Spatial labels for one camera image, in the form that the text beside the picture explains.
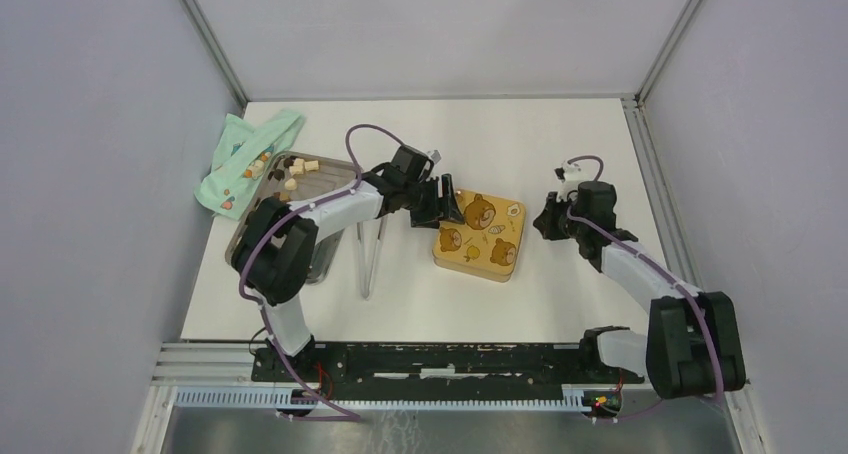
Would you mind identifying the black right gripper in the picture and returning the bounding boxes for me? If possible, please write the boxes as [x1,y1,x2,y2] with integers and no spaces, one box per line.
[532,191,587,241]

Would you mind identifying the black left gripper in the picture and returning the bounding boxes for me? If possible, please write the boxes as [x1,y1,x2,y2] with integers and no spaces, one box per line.
[403,174,465,230]

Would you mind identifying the silver box lid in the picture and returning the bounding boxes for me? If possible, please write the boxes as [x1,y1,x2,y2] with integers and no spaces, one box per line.
[432,189,527,283]

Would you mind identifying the metal serving tongs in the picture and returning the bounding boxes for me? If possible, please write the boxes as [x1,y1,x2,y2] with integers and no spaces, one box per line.
[356,217,387,300]

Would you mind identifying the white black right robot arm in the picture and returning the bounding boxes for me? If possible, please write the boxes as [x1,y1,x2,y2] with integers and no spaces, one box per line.
[533,181,748,399]

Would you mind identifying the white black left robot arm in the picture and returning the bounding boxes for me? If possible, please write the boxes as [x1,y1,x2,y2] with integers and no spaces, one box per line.
[230,146,464,382]

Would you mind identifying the metal chocolate tray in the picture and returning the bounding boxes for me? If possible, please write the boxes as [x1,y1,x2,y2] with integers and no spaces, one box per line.
[224,151,355,265]

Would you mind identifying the green patterned cloth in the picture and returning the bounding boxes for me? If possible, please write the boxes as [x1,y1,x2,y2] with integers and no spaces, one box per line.
[193,109,306,220]

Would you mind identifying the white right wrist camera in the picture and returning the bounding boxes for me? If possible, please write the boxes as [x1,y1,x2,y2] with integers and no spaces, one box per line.
[554,161,592,186]

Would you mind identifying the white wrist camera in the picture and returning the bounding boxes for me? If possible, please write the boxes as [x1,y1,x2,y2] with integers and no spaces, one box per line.
[554,161,592,186]
[427,150,442,164]

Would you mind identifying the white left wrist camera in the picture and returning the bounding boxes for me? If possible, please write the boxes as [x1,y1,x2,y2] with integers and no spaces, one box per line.
[427,150,442,164]

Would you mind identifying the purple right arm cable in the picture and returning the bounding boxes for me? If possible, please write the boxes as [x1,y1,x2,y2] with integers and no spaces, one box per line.
[563,155,727,422]

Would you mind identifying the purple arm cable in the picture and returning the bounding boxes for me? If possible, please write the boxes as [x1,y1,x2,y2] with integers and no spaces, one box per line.
[238,123,405,422]
[563,155,727,422]

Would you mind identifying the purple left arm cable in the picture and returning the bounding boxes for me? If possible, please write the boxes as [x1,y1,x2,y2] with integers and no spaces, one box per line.
[238,123,405,422]

